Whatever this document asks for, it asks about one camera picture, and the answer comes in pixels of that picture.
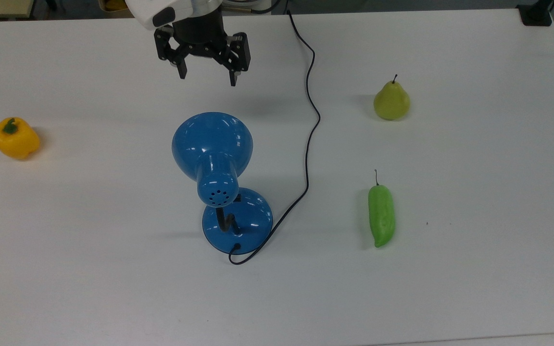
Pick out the yellow-green pear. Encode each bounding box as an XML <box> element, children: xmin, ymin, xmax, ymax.
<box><xmin>373</xmin><ymin>74</ymin><xmax>411</xmax><ymax>121</ymax></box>

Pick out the green chili pepper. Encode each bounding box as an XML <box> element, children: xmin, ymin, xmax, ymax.
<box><xmin>368</xmin><ymin>169</ymin><xmax>396</xmax><ymax>248</ymax></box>

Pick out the black stand base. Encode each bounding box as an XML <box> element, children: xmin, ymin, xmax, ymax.
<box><xmin>516</xmin><ymin>0</ymin><xmax>554</xmax><ymax>27</ymax></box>

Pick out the blue gooseneck desk lamp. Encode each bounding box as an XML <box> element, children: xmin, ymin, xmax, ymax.
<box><xmin>171</xmin><ymin>112</ymin><xmax>274</xmax><ymax>255</ymax></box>

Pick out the yellow bell pepper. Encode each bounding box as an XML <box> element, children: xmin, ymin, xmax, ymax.
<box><xmin>0</xmin><ymin>117</ymin><xmax>40</xmax><ymax>161</ymax></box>

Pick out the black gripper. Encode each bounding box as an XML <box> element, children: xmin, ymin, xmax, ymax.
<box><xmin>154</xmin><ymin>12</ymin><xmax>252</xmax><ymax>87</ymax></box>

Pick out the black lamp power cable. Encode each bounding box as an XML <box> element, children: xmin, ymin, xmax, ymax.
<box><xmin>228</xmin><ymin>10</ymin><xmax>321</xmax><ymax>265</ymax></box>

